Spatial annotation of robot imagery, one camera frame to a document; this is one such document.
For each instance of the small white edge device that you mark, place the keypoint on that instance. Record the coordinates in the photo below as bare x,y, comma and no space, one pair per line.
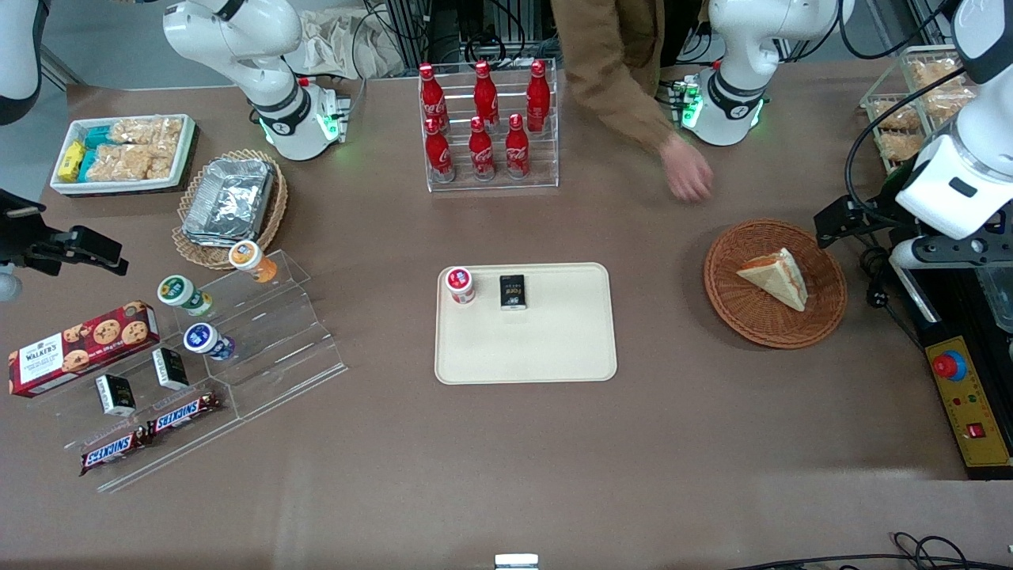
516,561

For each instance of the yellow snack pack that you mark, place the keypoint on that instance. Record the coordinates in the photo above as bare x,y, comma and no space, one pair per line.
71,161

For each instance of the red lid yogurt cup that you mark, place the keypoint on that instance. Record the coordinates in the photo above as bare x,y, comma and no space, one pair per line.
460,283

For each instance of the stacked aluminium foil trays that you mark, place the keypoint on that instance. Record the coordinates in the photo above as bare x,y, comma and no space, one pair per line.
229,202

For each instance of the bare person hand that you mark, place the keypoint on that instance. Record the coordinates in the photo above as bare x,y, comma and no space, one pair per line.
687,170

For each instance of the green yogurt cup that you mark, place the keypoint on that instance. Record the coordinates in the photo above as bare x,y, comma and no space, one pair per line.
182,293

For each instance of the beige cloth bag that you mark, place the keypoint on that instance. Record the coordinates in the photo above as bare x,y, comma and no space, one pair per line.
332,43

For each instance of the rice cracker bag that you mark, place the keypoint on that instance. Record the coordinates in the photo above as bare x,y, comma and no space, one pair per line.
150,131
946,103
130,162
894,115
934,73
898,146

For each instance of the oval light wicker basket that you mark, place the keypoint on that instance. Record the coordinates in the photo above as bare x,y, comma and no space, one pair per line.
190,252

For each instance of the teal snack pack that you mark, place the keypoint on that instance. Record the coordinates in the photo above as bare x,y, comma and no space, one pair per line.
99,137
88,165

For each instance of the clear acrylic bottle rack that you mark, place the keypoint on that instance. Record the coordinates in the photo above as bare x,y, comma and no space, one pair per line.
546,170

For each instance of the brown jacket sleeve forearm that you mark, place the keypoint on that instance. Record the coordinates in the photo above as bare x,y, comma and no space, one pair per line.
613,63

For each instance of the small black snack box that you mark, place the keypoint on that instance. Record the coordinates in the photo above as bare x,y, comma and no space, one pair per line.
513,291
116,394
170,369

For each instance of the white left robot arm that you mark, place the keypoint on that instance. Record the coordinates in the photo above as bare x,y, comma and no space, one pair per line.
732,47

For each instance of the red cola bottle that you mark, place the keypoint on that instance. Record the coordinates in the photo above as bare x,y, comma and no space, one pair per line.
538,93
485,93
480,152
438,154
431,95
517,149

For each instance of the clear metal-rimmed container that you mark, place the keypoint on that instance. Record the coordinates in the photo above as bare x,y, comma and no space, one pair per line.
999,297

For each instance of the orange yogurt cup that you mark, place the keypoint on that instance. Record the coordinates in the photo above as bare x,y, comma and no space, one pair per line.
252,260

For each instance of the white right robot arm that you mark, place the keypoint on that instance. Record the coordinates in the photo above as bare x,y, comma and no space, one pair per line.
265,71

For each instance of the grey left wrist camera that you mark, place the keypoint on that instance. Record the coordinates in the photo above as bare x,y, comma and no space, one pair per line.
950,252

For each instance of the round brown wicker basket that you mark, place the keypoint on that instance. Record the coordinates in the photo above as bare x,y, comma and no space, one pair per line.
736,309

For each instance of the beige plastic tray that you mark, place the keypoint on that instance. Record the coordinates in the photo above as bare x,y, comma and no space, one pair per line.
554,340

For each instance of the red Walkers cookie box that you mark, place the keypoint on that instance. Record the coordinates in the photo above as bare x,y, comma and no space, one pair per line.
79,348

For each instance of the triangular sandwich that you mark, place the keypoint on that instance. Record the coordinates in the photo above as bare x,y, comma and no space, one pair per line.
775,277

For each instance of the clear acrylic stepped stand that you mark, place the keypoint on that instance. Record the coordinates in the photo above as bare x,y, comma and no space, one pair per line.
277,340

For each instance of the black machine base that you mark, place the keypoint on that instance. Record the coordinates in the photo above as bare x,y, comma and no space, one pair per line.
950,309

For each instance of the yellow emergency stop box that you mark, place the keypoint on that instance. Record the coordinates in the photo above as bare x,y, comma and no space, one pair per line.
969,404

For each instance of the blue yogurt cup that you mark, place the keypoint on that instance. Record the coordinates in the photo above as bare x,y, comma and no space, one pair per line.
206,340

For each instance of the Snickers chocolate bar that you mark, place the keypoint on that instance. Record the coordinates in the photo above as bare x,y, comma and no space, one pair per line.
182,413
111,451

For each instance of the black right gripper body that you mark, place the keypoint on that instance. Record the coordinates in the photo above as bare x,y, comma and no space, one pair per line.
17,234

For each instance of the white rectangular snack bin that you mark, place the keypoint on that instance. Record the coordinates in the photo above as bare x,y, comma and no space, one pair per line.
184,162

